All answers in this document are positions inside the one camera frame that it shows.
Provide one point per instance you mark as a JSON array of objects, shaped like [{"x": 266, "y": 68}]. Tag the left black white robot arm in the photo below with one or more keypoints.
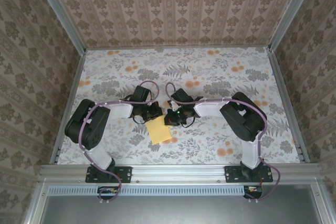
[{"x": 86, "y": 127}]

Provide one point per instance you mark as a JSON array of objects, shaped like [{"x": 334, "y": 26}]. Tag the black connector board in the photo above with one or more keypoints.
[
  {"x": 107, "y": 193},
  {"x": 253, "y": 193}
]

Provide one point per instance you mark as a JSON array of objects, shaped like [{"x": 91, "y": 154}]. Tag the aluminium frame post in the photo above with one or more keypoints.
[
  {"x": 59, "y": 14},
  {"x": 294, "y": 11}
]

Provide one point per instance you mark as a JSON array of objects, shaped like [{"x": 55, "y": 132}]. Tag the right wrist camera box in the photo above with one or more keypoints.
[{"x": 172, "y": 104}]

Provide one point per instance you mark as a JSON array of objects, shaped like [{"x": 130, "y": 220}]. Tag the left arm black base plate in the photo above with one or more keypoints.
[{"x": 126, "y": 174}]

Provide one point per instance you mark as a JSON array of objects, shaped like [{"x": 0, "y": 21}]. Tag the yellow cloth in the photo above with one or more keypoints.
[{"x": 160, "y": 132}]

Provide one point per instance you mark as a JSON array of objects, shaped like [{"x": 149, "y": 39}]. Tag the aluminium mounting rail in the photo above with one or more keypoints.
[{"x": 178, "y": 172}]

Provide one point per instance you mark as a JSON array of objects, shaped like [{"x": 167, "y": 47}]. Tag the aluminium side rail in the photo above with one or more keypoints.
[
  {"x": 279, "y": 77},
  {"x": 76, "y": 77}
]

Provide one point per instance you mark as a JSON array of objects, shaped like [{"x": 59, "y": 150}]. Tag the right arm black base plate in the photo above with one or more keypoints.
[{"x": 231, "y": 174}]

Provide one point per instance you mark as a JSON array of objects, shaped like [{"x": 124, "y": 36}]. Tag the grey metal panel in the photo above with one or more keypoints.
[{"x": 170, "y": 211}]

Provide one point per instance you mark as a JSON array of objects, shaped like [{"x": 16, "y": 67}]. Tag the aluminium rear rail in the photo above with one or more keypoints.
[{"x": 178, "y": 48}]

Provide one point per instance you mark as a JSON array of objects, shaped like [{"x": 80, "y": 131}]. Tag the floral table cloth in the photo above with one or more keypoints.
[{"x": 168, "y": 150}]

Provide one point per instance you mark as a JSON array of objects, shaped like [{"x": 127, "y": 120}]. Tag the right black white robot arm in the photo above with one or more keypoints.
[{"x": 244, "y": 121}]

